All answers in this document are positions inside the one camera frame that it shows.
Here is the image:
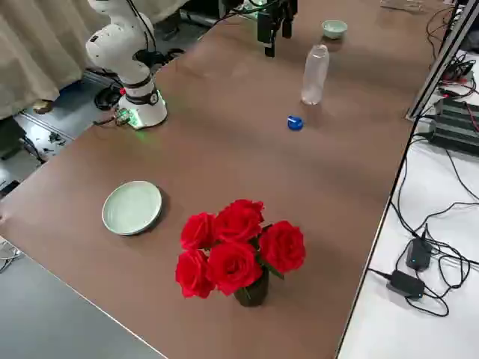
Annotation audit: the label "dark glass vase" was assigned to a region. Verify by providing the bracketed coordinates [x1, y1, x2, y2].
[233, 267, 270, 308]

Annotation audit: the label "pale green ceramic plate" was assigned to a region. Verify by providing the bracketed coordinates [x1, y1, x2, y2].
[101, 180, 164, 236]

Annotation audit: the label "looped black adapter cable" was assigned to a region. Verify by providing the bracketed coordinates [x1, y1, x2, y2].
[368, 239, 472, 319]

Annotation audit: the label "thick aluminium frame post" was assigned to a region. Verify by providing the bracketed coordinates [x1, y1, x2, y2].
[406, 0, 479, 120]

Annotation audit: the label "beige curtain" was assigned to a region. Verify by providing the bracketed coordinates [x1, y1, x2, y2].
[0, 0, 109, 120]

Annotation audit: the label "black power adapter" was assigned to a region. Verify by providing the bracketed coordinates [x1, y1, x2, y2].
[387, 269, 427, 300]
[406, 237, 433, 272]

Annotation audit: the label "coiled black cable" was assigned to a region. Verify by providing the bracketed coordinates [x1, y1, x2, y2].
[94, 84, 123, 112]

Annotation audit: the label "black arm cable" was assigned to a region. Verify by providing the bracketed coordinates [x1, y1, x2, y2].
[125, 0, 168, 70]

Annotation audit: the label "white wire cup rack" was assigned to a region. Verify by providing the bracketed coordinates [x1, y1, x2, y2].
[379, 0, 426, 12]

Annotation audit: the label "black finned power unit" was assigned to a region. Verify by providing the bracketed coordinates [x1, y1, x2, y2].
[428, 97, 479, 154]

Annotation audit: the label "small green circuit board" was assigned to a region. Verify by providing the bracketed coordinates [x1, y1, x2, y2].
[114, 107, 132, 127]

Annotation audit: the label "red and black wires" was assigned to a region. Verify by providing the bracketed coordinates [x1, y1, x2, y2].
[437, 52, 479, 99]

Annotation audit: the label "large transparent plastic bottle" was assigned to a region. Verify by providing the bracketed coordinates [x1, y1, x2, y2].
[300, 43, 331, 106]

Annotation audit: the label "red artificial rose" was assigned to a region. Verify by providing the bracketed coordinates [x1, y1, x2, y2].
[257, 220, 307, 274]
[180, 212, 218, 251]
[206, 242, 263, 296]
[215, 199, 265, 242]
[174, 248, 217, 299]

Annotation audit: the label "long black cable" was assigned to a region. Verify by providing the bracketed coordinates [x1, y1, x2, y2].
[395, 132, 437, 240]

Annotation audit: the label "pale green ceramic bowl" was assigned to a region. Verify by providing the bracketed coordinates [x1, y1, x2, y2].
[321, 19, 349, 40]

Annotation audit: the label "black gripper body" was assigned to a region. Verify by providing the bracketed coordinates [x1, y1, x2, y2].
[261, 0, 299, 18]

